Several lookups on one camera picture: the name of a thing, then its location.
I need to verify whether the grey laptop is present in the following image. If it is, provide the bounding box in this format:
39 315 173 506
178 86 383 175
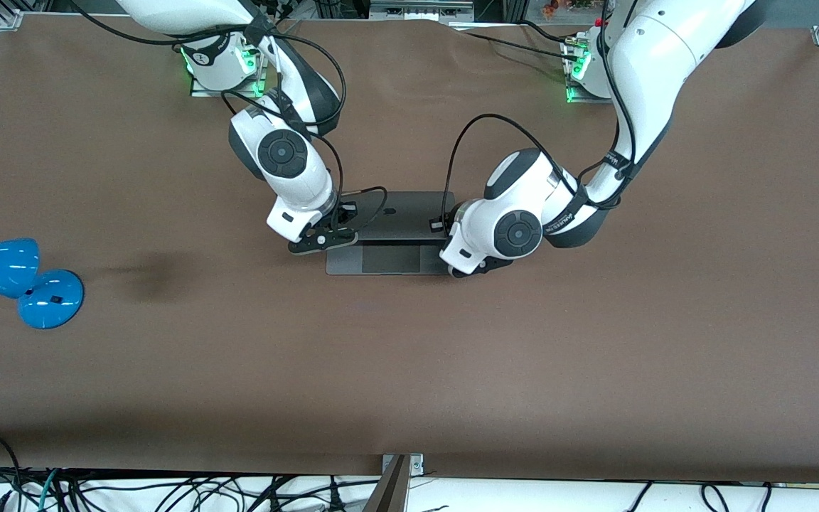
325 190 457 277

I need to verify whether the grey power strip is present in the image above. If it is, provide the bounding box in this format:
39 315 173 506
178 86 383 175
369 0 476 22

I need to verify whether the aluminium profile bar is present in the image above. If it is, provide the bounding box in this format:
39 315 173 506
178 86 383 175
363 455 411 512

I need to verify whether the blue desk lamp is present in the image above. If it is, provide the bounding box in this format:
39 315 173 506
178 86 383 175
0 238 86 331

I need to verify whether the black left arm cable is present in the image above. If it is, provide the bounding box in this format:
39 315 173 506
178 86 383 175
441 0 639 223

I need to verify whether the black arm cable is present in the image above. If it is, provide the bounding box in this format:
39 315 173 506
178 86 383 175
441 0 639 223
70 0 390 230

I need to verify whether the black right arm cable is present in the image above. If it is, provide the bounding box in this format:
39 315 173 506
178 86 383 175
70 0 390 230

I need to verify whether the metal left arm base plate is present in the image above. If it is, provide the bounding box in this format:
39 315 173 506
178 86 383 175
563 36 613 105

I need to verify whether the long black table cable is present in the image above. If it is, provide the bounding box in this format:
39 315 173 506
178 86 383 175
452 30 584 63

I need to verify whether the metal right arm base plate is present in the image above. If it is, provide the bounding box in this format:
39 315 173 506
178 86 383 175
189 43 269 99

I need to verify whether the silver metal bracket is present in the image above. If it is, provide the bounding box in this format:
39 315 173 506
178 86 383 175
382 453 425 476

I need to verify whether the teal cable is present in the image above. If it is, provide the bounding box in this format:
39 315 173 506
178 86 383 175
36 468 60 512

